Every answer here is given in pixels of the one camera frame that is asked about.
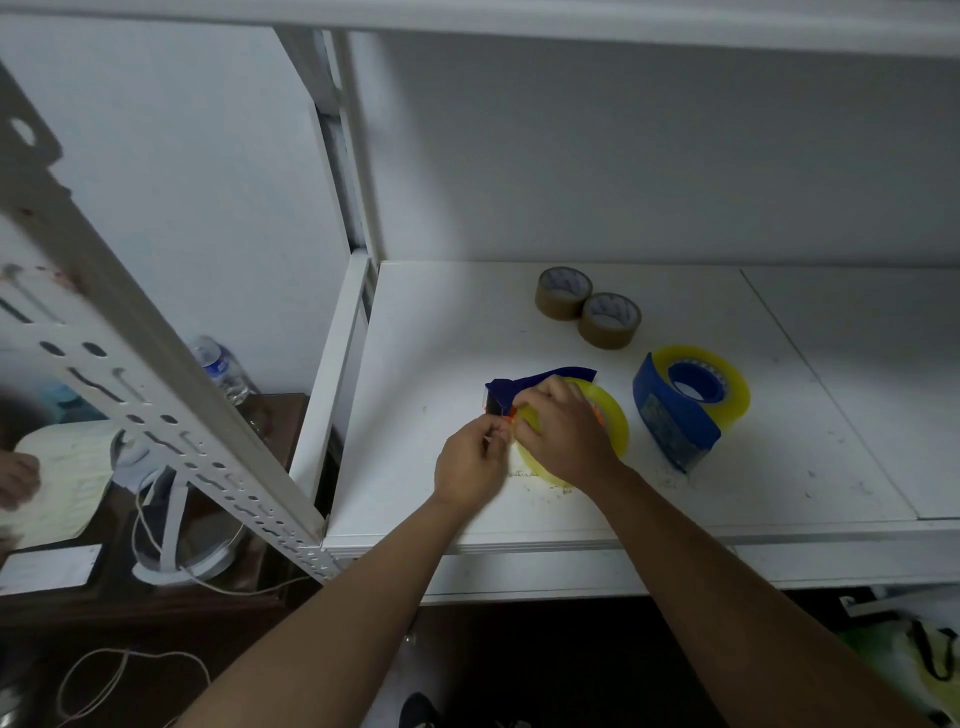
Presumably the clear plastic water bottle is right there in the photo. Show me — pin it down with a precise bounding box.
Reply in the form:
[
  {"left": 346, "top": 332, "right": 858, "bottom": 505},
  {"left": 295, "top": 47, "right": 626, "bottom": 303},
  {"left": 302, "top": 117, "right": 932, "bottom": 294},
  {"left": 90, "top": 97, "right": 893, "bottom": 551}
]
[{"left": 191, "top": 335, "right": 253, "bottom": 406}]

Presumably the black shoe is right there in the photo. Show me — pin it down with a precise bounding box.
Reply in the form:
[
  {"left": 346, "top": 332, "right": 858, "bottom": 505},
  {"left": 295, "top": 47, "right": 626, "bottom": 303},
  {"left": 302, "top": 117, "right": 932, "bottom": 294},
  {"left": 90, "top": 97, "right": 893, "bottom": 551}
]
[{"left": 397, "top": 691, "right": 444, "bottom": 728}]

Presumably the person's right hand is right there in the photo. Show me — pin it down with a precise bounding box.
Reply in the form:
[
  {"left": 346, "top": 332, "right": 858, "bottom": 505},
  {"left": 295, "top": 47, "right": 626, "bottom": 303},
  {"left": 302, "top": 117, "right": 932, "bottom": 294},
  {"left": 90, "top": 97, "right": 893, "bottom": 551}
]
[{"left": 511, "top": 374, "right": 628, "bottom": 496}]

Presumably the small brown tape roll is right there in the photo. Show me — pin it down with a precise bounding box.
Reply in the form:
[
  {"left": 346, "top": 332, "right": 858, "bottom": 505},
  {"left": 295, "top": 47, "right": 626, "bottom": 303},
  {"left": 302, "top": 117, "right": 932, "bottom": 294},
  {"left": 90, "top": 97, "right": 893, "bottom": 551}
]
[{"left": 534, "top": 266, "right": 594, "bottom": 322}]

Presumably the person's left forearm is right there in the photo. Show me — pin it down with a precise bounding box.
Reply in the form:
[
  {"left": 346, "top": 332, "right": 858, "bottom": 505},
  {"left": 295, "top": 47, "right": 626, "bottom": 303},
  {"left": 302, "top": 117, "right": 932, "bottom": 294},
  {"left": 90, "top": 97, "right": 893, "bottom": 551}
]
[{"left": 176, "top": 494, "right": 481, "bottom": 728}]

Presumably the large brown tape roll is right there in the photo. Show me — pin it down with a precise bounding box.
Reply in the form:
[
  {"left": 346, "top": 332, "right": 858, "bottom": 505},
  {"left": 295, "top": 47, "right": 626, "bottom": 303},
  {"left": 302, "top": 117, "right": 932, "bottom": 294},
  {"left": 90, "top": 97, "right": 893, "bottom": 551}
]
[{"left": 577, "top": 291, "right": 643, "bottom": 351}]

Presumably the white crumpled cloth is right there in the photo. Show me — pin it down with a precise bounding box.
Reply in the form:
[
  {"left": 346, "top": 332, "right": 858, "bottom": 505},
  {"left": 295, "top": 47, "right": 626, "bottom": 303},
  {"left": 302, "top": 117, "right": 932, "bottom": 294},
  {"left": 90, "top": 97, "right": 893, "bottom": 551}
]
[{"left": 112, "top": 431, "right": 163, "bottom": 493}]

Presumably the green yellow bag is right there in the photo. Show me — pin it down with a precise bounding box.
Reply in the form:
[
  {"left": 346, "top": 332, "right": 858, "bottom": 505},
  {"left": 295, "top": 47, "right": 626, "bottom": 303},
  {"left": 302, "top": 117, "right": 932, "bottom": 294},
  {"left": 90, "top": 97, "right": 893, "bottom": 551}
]
[{"left": 839, "top": 614, "right": 960, "bottom": 721}]

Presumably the person's left hand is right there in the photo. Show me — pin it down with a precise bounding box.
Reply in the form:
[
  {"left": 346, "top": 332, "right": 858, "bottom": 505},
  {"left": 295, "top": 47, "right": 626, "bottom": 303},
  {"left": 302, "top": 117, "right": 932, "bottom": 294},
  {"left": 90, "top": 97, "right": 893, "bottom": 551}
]
[{"left": 433, "top": 413, "right": 515, "bottom": 515}]

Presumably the white metal shelf rack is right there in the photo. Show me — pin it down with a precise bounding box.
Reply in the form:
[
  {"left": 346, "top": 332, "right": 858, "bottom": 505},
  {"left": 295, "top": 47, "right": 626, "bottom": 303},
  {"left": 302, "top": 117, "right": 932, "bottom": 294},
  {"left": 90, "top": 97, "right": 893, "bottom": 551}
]
[{"left": 0, "top": 0, "right": 960, "bottom": 605}]

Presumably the orange and blue tape dispenser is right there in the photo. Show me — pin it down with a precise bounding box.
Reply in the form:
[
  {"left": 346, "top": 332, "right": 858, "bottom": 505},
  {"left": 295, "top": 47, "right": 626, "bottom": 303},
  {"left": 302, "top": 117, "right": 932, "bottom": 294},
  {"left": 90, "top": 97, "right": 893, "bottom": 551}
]
[{"left": 483, "top": 365, "right": 601, "bottom": 429}]

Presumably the white cable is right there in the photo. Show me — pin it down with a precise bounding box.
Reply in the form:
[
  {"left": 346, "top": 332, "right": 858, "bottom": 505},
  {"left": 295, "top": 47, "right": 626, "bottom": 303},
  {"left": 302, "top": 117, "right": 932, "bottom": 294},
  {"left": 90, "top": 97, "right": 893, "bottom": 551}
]
[{"left": 56, "top": 648, "right": 213, "bottom": 725}]

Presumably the cream paper sheet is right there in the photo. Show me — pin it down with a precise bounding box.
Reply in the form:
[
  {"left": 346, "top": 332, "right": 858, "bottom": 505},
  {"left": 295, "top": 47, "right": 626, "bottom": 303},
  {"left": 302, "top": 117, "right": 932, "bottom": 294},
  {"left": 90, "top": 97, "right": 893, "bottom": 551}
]
[{"left": 0, "top": 419, "right": 125, "bottom": 553}]

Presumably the yellow tape roll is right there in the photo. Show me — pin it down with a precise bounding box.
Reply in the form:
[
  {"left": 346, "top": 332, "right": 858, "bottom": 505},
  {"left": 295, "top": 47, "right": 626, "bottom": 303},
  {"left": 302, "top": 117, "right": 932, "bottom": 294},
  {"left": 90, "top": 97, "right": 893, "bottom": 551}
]
[
  {"left": 513, "top": 378, "right": 631, "bottom": 490},
  {"left": 650, "top": 344, "right": 752, "bottom": 433}
]

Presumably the person's right forearm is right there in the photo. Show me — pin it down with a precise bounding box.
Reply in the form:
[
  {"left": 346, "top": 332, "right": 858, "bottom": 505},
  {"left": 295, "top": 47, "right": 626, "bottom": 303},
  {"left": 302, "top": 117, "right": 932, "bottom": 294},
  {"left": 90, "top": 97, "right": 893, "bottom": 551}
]
[{"left": 592, "top": 464, "right": 931, "bottom": 728}]

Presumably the white card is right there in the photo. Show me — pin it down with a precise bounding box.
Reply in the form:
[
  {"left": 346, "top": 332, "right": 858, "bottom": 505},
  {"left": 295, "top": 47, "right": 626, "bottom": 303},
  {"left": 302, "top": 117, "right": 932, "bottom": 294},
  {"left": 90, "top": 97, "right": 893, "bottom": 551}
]
[{"left": 0, "top": 543, "right": 105, "bottom": 598}]

